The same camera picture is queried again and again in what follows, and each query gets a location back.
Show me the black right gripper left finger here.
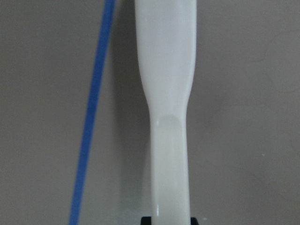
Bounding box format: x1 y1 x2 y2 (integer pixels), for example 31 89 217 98
140 217 152 225

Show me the beige hand brush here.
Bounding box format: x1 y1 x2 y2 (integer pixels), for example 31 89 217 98
135 0 197 225

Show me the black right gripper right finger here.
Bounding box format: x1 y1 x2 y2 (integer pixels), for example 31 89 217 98
190 217 199 225

